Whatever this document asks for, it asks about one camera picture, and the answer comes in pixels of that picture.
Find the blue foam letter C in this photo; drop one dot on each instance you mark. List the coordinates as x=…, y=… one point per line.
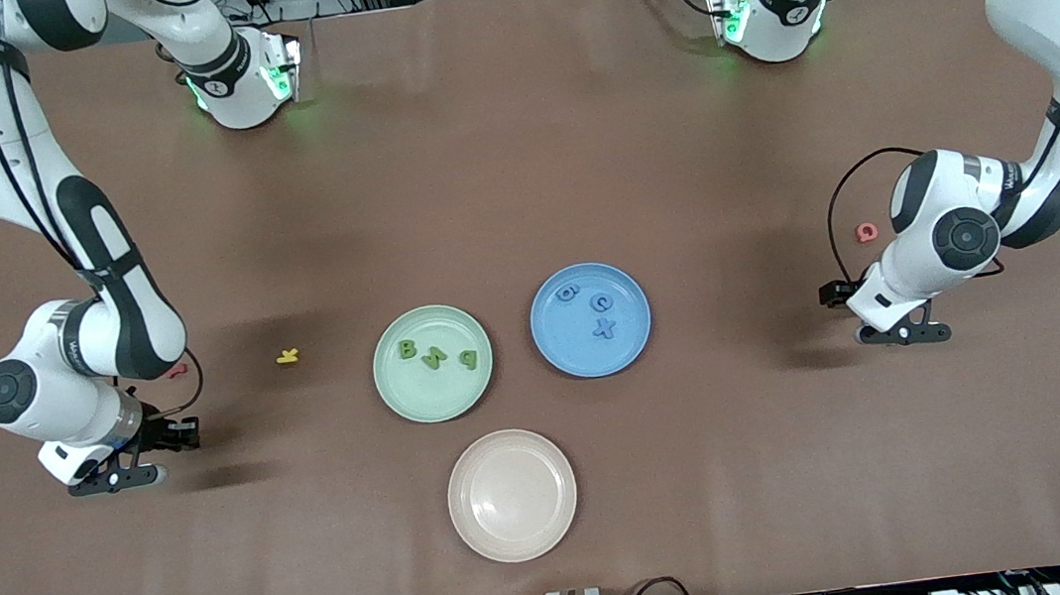
x=601, y=302

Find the light green plate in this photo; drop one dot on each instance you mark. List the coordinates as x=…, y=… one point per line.
x=436, y=393

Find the large table cover mat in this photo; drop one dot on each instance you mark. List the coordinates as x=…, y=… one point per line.
x=518, y=189

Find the blue foam letter X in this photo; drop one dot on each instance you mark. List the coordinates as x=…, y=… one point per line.
x=604, y=328

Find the blue foam digit nine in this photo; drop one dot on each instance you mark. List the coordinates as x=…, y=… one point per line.
x=567, y=292

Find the green foam letter B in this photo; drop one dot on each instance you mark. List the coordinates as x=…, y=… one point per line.
x=407, y=349

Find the red foam letter Q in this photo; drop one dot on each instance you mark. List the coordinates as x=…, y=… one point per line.
x=867, y=232

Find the beige plate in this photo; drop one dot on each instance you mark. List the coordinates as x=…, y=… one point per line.
x=513, y=495

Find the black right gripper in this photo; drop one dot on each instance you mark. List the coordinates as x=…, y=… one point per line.
x=168, y=433

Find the yellow foam letter K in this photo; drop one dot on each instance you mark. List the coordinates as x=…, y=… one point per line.
x=287, y=356

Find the dark red foam letter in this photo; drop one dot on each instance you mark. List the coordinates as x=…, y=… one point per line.
x=179, y=371

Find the green foam letter P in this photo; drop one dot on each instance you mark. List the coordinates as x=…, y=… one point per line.
x=468, y=358

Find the blue plate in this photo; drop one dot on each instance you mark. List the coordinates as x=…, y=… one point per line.
x=594, y=355

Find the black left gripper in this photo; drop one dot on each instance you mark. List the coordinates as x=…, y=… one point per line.
x=833, y=293

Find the green foam letter N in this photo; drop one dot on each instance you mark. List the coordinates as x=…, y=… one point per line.
x=435, y=355

